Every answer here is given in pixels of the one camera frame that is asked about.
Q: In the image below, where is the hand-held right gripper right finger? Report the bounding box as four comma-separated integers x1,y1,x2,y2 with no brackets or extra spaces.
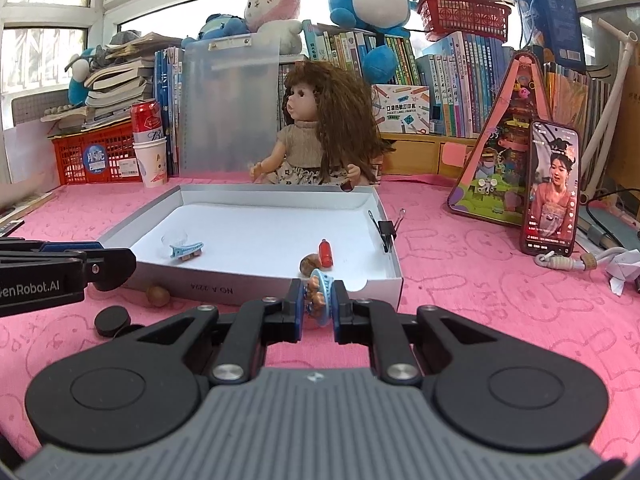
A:
330,280,506,386

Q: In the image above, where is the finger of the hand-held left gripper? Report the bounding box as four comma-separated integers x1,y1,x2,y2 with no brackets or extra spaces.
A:
0,238,105,254
0,248,137,292

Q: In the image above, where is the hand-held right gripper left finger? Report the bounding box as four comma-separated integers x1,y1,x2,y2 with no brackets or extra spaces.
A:
135,280,307,386

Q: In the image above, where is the clear plastic half sphere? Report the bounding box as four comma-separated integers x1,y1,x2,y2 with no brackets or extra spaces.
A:
161,230,191,256

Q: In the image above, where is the blue hair clip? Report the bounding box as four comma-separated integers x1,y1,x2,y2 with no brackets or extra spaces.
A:
169,241,206,262

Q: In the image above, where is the silver cardboard box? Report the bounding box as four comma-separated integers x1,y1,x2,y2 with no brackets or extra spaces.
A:
96,183,404,312

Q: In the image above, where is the flat black round cap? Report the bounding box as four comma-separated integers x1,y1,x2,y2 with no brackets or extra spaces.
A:
95,306,132,338

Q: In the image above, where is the flat books pile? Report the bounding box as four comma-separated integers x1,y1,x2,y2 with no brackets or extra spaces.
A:
0,191,60,233

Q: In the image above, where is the small black binder clip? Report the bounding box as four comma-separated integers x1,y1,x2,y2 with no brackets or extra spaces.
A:
367,208,407,253

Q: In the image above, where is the red plastic basket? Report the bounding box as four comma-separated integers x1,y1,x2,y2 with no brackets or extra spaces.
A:
51,122,143,186

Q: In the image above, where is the white paper sheet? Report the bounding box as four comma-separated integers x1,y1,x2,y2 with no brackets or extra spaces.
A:
2,125,63,196

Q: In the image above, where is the white paper cup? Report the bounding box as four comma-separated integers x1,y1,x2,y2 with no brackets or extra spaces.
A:
132,138,168,189

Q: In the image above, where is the pink printed blanket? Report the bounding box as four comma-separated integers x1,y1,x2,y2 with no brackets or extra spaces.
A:
0,170,640,461

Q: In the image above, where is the red soda can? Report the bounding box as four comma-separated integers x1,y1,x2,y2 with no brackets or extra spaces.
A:
130,101,165,145

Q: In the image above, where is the grey grid board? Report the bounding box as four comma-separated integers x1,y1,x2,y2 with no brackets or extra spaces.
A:
11,87,88,128

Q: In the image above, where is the small blue plush toy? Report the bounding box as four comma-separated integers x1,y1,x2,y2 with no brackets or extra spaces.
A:
65,47,108,108

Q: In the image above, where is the brown-haired doll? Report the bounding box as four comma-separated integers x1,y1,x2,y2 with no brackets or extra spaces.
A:
248,61,396,193

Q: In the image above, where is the wooden drawer unit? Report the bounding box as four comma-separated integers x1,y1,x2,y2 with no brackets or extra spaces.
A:
377,130,483,178

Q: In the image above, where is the row of blue books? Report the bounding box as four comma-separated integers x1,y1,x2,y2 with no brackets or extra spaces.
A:
154,47,185,178

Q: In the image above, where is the stack of worn books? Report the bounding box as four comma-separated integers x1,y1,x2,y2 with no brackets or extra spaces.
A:
40,32,183,136

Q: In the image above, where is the translucent clipboard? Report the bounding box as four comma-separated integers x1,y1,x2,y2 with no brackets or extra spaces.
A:
181,34,281,178

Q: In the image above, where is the pink sticky note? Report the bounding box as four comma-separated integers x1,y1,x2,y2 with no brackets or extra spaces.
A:
442,142,478,168

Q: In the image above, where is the pink triangular toy box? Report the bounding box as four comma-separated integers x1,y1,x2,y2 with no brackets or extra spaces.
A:
446,50,556,228

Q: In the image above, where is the white pencil-printed box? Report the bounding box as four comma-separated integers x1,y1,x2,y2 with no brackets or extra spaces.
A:
371,84,432,135

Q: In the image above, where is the smartphone with lit screen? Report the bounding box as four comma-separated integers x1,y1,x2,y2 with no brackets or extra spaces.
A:
519,121,581,257

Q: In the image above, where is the row of colourful books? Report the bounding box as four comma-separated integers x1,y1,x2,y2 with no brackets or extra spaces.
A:
302,20,516,138

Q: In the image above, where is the dark blue plush toy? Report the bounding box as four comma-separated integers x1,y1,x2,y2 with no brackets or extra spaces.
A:
181,14,251,51

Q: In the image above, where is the grey flat case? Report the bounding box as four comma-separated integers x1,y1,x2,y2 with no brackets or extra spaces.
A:
575,200,640,253

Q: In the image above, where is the white folded paper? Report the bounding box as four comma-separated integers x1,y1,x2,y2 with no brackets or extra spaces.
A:
606,247,640,295

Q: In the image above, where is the pink bunny plush toy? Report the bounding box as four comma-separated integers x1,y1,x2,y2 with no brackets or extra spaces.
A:
242,0,305,56

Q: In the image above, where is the row of orange books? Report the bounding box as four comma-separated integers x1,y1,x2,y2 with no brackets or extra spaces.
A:
542,62,613,186

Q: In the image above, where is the small red basket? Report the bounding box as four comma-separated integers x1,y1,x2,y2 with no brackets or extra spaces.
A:
416,0,513,41

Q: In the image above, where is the brown cardboard box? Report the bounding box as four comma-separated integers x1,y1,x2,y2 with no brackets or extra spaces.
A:
605,60,640,201

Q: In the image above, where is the tall blue carton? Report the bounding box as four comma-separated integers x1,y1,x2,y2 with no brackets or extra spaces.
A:
537,0,588,73

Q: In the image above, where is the white coiled cord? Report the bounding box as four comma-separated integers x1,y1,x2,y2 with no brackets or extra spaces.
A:
535,250,601,273

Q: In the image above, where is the white pipe frame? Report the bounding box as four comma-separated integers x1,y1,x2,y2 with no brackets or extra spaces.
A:
580,17,640,196

